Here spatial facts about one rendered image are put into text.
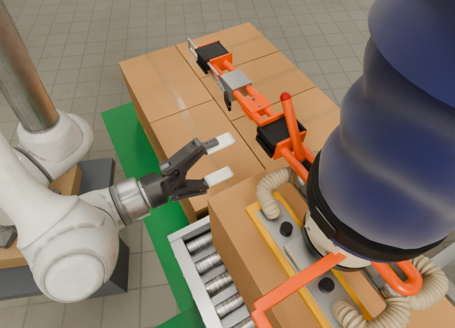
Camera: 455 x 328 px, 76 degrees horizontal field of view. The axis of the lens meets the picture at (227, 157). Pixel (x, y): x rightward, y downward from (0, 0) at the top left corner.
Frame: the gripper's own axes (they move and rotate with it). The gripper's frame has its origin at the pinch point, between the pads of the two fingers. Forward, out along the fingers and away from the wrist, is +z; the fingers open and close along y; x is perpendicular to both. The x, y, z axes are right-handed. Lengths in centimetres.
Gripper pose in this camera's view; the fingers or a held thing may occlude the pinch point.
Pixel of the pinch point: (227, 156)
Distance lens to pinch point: 68.9
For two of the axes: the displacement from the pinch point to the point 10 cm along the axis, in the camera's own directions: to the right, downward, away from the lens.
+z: 8.7, -3.9, 2.8
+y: -0.1, 5.7, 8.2
